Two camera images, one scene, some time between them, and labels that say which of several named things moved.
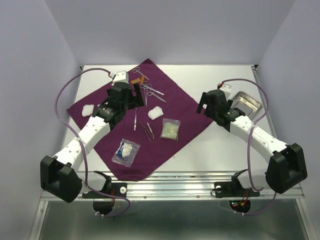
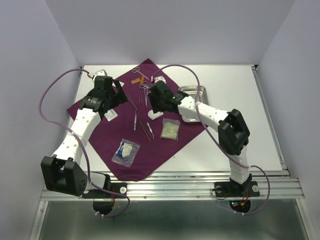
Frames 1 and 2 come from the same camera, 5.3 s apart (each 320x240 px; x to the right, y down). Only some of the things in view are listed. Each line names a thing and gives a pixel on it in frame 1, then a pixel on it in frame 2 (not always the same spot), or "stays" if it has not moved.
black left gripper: x=137 y=101 → x=120 y=97
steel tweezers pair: x=148 y=134 stays
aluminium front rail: x=190 y=186 stays
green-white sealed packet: x=170 y=129 stays
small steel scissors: x=137 y=70 stays
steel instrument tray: x=249 y=106 → x=192 y=91
